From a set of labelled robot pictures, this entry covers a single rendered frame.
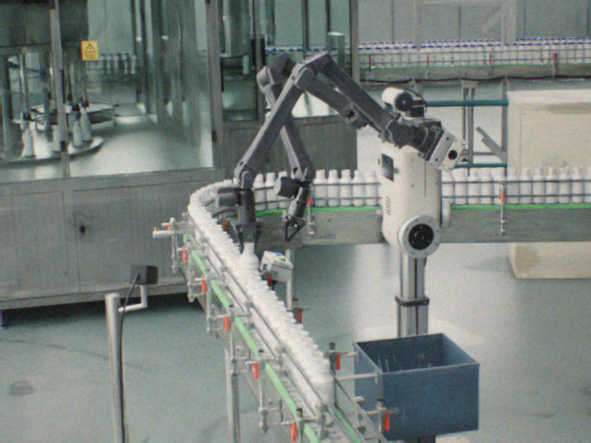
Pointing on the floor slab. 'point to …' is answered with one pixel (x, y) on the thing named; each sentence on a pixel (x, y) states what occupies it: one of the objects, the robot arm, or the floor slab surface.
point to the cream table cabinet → (535, 144)
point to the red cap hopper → (484, 32)
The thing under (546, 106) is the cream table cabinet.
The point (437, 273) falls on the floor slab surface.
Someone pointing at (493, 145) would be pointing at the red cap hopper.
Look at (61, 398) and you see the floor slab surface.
